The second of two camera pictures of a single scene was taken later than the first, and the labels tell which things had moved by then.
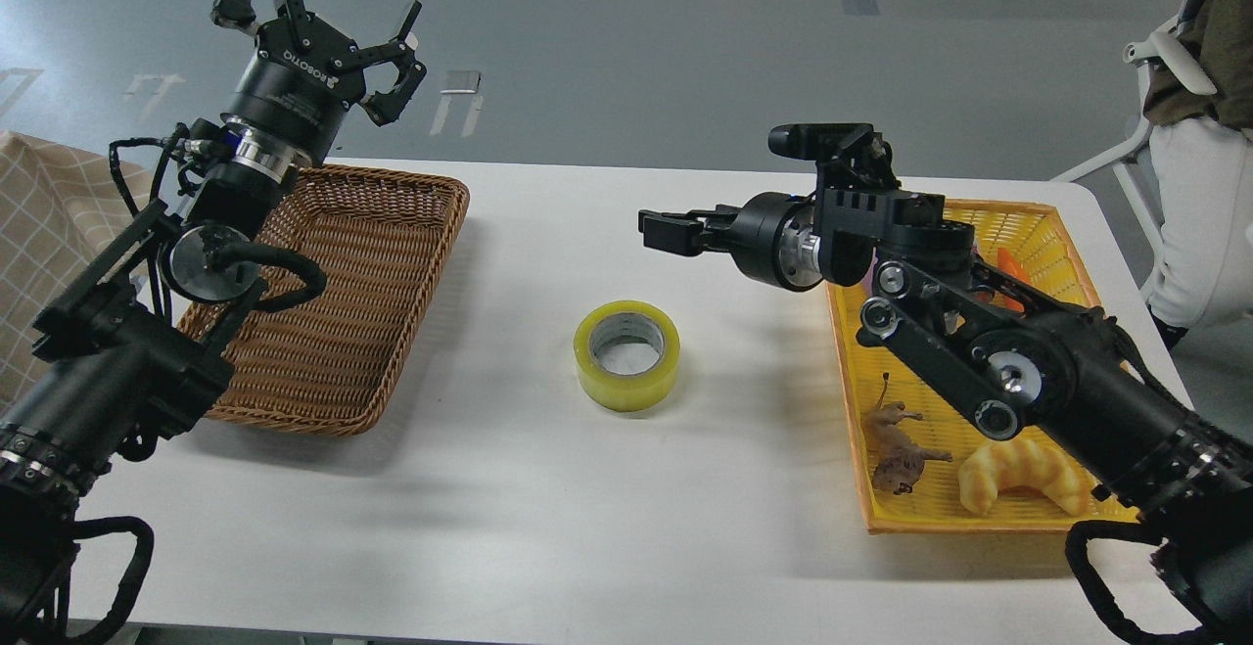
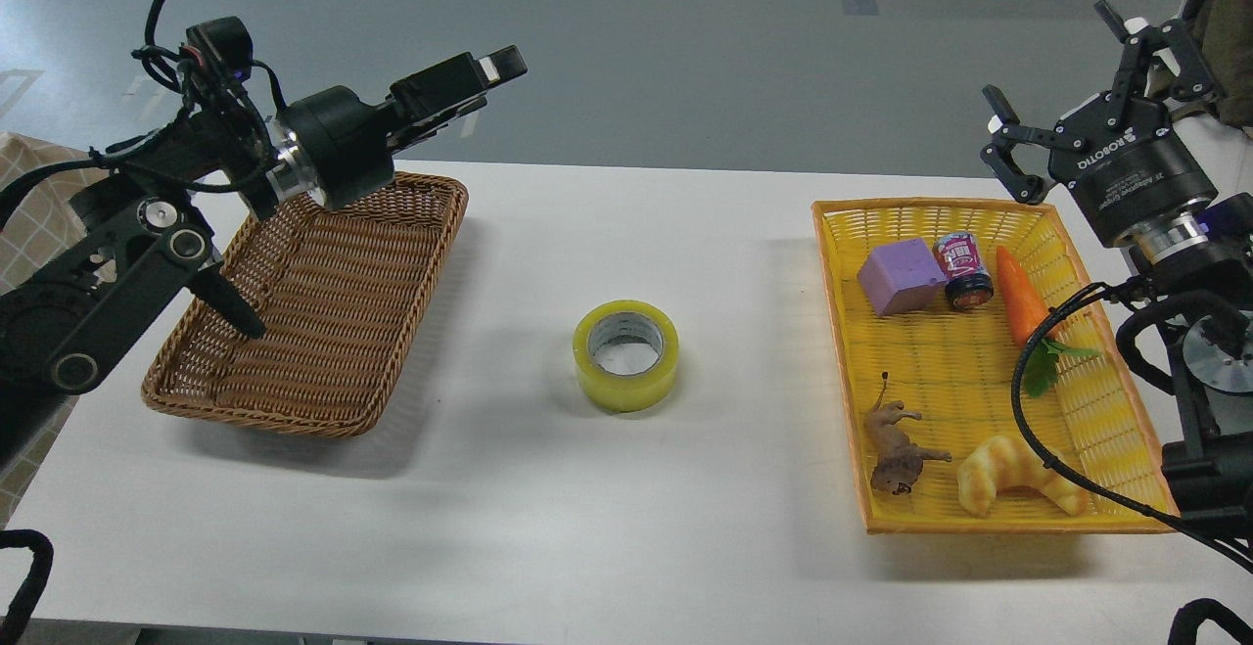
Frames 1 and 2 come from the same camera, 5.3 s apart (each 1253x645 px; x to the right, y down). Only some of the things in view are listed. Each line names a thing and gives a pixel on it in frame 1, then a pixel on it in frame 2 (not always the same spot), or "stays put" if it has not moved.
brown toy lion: (897, 460) stays put
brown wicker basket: (383, 239) stays put
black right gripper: (775, 237) → (1132, 175)
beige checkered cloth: (62, 213) stays put
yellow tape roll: (626, 355) stays put
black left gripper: (304, 74) → (333, 146)
